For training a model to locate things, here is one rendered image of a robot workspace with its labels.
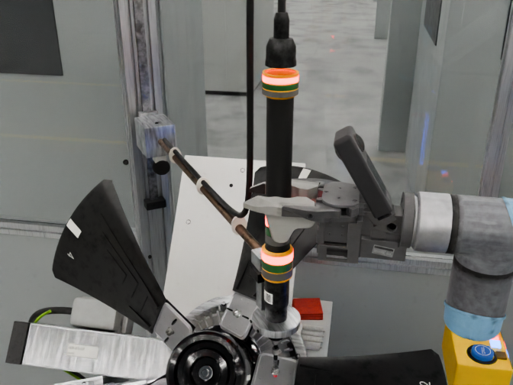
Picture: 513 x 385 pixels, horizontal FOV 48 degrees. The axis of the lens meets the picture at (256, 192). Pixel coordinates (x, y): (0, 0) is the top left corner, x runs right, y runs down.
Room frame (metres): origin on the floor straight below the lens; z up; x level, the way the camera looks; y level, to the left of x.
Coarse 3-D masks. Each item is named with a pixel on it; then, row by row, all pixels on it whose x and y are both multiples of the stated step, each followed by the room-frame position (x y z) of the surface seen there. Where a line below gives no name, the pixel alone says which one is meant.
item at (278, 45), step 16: (288, 16) 0.67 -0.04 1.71; (288, 32) 0.67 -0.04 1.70; (272, 48) 0.66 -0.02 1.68; (288, 48) 0.66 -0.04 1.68; (272, 64) 0.66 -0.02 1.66; (288, 64) 0.66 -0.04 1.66; (272, 288) 0.66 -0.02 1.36; (288, 288) 0.66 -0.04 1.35; (272, 304) 0.66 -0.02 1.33; (288, 304) 0.67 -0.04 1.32; (272, 320) 0.66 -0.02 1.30
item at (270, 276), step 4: (292, 268) 0.67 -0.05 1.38; (264, 272) 0.66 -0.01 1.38; (288, 272) 0.66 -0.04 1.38; (292, 272) 0.67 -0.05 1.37; (264, 276) 0.66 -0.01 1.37; (268, 276) 0.65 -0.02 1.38; (272, 276) 0.65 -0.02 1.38; (276, 276) 0.65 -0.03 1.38; (280, 276) 0.65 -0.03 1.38; (284, 276) 0.65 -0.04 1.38; (288, 276) 0.66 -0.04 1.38; (272, 280) 0.65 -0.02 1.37; (276, 280) 0.65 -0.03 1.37; (280, 280) 0.65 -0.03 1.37
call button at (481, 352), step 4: (472, 348) 0.86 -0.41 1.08; (476, 348) 0.86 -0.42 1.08; (480, 348) 0.86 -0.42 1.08; (484, 348) 0.86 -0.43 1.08; (488, 348) 0.86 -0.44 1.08; (472, 352) 0.85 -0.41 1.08; (476, 352) 0.85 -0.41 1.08; (480, 352) 0.85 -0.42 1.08; (484, 352) 0.85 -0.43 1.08; (488, 352) 0.85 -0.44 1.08; (492, 352) 0.85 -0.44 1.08; (476, 356) 0.84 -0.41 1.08; (480, 356) 0.84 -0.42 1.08; (484, 356) 0.84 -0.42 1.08; (488, 356) 0.84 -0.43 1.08; (492, 356) 0.84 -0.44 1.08; (480, 360) 0.84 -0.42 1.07; (484, 360) 0.83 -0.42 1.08; (488, 360) 0.83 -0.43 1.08
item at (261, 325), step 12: (252, 252) 0.71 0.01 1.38; (252, 264) 0.71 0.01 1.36; (252, 276) 0.70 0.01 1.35; (264, 312) 0.68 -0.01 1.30; (288, 312) 0.68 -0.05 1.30; (252, 324) 0.67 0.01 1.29; (264, 324) 0.65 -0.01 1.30; (276, 324) 0.65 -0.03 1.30; (288, 324) 0.65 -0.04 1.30; (276, 336) 0.64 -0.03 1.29; (288, 336) 0.64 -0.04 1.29
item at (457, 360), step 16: (448, 336) 0.93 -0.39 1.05; (448, 352) 0.91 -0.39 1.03; (464, 352) 0.86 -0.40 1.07; (448, 368) 0.89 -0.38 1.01; (464, 368) 0.83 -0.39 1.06; (480, 368) 0.82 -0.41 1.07; (496, 368) 0.82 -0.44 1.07; (448, 384) 0.86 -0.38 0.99; (464, 384) 0.82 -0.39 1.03; (480, 384) 0.82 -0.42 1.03; (496, 384) 0.81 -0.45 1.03
